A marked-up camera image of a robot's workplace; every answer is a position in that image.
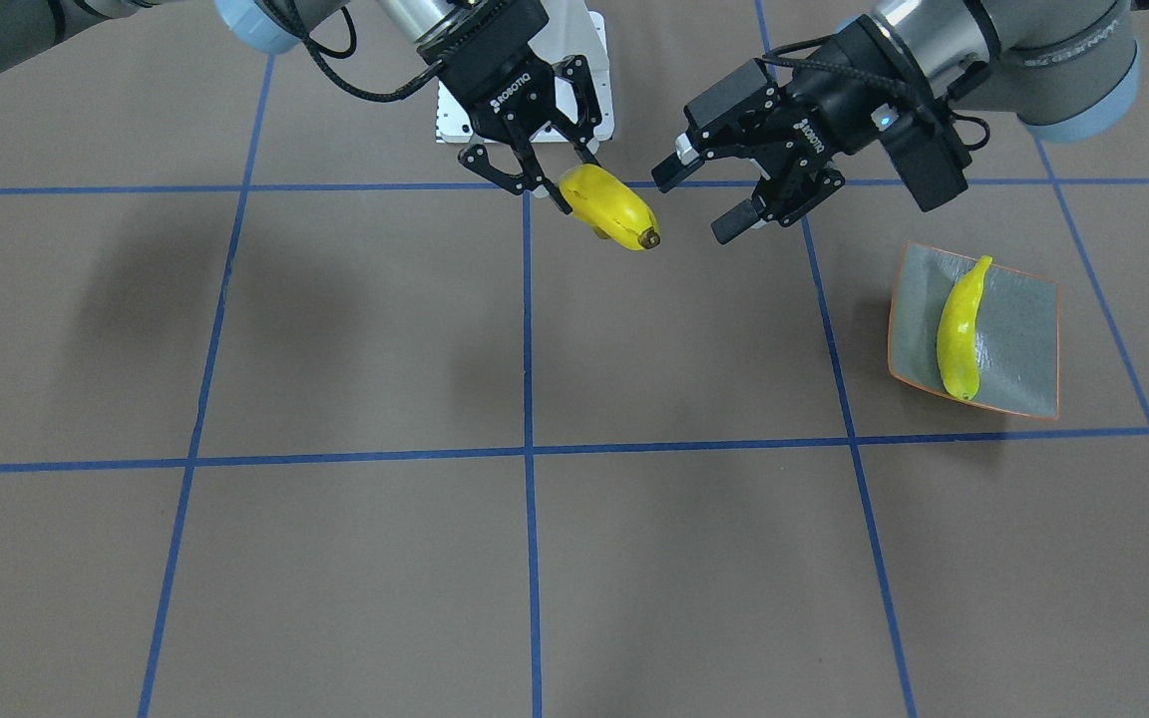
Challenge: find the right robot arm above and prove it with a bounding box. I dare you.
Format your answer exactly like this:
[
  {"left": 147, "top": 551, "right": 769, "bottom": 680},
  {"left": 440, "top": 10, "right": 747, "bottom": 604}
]
[{"left": 0, "top": 1, "right": 609, "bottom": 214}]

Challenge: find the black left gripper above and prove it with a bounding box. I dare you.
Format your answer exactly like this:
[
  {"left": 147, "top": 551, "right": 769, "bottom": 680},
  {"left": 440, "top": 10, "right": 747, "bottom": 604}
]
[{"left": 651, "top": 20, "right": 920, "bottom": 245}]

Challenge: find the yellow banana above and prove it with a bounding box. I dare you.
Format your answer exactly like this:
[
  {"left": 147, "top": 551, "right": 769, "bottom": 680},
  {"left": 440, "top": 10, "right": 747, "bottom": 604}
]
[
  {"left": 936, "top": 255, "right": 993, "bottom": 401},
  {"left": 558, "top": 164, "right": 661, "bottom": 250}
]

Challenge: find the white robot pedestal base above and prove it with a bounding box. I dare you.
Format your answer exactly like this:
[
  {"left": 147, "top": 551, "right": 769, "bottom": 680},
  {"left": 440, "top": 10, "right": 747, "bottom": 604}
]
[{"left": 435, "top": 10, "right": 616, "bottom": 145}]

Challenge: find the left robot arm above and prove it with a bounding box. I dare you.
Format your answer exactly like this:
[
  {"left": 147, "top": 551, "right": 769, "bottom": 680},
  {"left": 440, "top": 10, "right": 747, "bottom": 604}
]
[{"left": 651, "top": 1, "right": 1141, "bottom": 244}]

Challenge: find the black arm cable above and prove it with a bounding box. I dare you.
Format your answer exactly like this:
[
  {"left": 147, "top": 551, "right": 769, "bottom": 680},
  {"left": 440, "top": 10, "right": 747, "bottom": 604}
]
[{"left": 764, "top": 34, "right": 994, "bottom": 150}]

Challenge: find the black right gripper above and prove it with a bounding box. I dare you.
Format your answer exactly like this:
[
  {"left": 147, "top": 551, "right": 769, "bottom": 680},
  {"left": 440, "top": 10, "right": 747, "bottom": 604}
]
[{"left": 417, "top": 0, "right": 603, "bottom": 215}]

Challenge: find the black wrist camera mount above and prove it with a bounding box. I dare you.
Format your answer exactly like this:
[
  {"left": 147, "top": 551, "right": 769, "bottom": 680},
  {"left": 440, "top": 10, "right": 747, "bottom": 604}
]
[{"left": 871, "top": 100, "right": 992, "bottom": 213}]

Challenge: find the grey square plate orange rim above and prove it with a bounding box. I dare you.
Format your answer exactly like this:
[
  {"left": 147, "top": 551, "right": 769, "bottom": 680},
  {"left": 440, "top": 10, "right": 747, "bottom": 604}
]
[{"left": 888, "top": 242, "right": 1059, "bottom": 420}]

